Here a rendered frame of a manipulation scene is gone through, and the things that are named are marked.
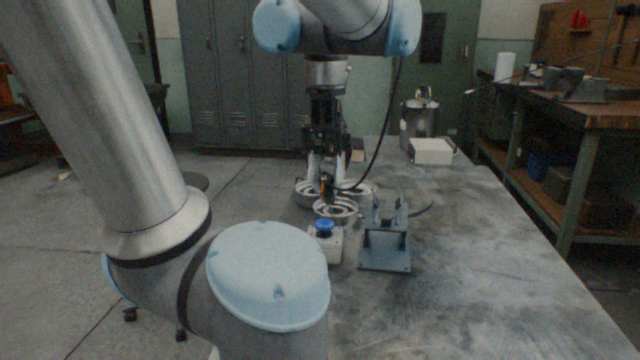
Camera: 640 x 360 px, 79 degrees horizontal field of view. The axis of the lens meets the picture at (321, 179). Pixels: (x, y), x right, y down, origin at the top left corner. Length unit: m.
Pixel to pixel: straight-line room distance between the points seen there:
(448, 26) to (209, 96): 2.26
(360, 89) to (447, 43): 0.95
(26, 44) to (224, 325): 0.27
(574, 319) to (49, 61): 0.74
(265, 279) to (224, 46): 3.52
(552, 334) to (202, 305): 0.52
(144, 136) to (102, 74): 0.06
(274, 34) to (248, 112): 3.27
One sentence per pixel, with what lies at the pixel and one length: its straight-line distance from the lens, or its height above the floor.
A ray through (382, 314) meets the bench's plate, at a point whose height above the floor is 0.80.
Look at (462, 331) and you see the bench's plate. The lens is 0.66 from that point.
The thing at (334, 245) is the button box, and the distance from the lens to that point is 0.74.
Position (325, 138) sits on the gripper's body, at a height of 1.05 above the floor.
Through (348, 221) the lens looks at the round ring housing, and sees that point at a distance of 0.87.
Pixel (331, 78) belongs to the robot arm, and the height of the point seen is 1.15.
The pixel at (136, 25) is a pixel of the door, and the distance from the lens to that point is 4.73.
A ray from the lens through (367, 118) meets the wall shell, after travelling 4.15.
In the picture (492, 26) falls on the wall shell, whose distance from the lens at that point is 4.21.
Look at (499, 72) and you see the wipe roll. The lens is 3.07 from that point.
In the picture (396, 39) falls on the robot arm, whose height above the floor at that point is 1.21.
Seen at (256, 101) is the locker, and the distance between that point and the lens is 3.78.
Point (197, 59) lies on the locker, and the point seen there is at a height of 0.95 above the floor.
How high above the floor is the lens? 1.23
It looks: 22 degrees down
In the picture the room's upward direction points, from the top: straight up
